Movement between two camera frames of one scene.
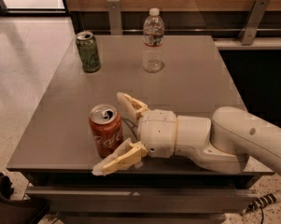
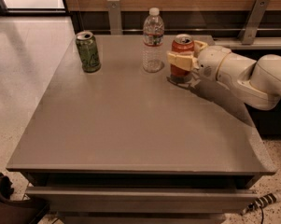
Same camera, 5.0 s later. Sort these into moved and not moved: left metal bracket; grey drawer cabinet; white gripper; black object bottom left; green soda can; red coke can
Moved: white gripper; red coke can
Not moved: left metal bracket; black object bottom left; green soda can; grey drawer cabinet
